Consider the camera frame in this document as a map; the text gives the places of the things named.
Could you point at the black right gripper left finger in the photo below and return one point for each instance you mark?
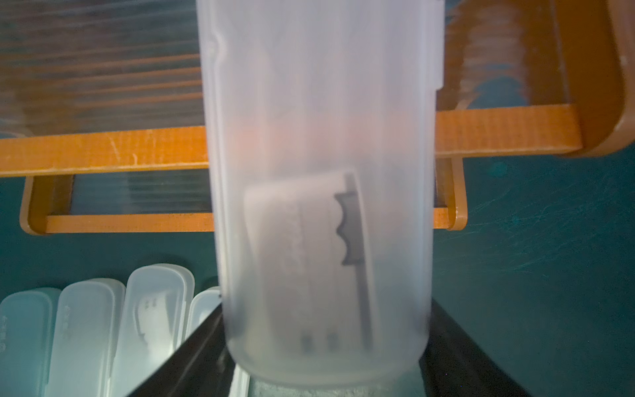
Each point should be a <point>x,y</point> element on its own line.
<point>202,366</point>

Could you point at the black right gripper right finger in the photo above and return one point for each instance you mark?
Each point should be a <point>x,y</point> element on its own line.
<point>454,365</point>

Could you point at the clear pencil case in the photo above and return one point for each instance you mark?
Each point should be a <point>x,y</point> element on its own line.
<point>202,305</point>
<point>155,310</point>
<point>320,121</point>
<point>85,339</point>

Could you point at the blue pencil case outer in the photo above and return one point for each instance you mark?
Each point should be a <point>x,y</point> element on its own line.
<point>28,320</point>

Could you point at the orange three-tier shelf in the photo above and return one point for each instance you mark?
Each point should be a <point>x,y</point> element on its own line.
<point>102,103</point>

